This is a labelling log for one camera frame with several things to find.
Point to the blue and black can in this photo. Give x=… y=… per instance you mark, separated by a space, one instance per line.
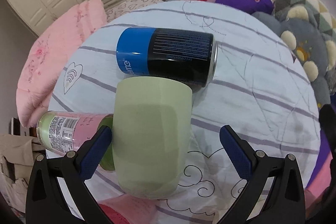
x=183 y=55

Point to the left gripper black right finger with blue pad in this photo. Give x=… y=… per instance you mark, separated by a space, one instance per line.
x=285 y=202

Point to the heart pattern bed sheet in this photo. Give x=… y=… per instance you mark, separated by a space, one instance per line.
x=128 y=6

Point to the red pink patterned item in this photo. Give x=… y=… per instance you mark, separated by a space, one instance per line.
x=129 y=209

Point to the pink and green can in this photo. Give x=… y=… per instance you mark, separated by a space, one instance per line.
x=61 y=132

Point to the purple pillow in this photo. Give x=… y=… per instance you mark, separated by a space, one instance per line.
x=249 y=6

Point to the light green cup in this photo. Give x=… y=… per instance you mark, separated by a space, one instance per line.
x=151 y=135

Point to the grey flower plush cushion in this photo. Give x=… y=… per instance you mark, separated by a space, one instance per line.
x=297 y=27

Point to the beige cloth pile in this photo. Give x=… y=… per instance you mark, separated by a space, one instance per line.
x=18 y=154

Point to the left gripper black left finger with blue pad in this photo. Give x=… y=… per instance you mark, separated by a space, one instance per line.
x=45 y=202

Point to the triangle pattern pillow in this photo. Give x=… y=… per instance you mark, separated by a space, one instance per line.
x=325 y=20

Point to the pink folded quilt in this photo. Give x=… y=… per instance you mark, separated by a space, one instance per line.
x=48 y=55

